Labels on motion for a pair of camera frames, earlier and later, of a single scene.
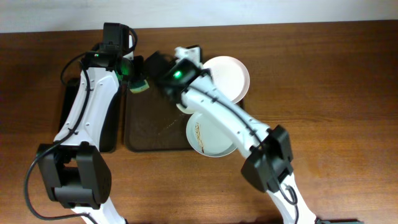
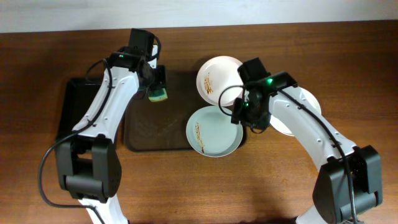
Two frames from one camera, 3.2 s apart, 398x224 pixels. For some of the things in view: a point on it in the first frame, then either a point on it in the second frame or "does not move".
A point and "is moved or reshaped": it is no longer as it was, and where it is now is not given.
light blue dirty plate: x=208 y=138 does not move
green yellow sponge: x=136 y=86 is moved or reshaped
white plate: x=185 y=110 -> x=276 y=119
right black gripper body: x=156 y=65 -> x=237 y=115
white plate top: x=230 y=76 does not move
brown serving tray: x=153 y=122 does not move
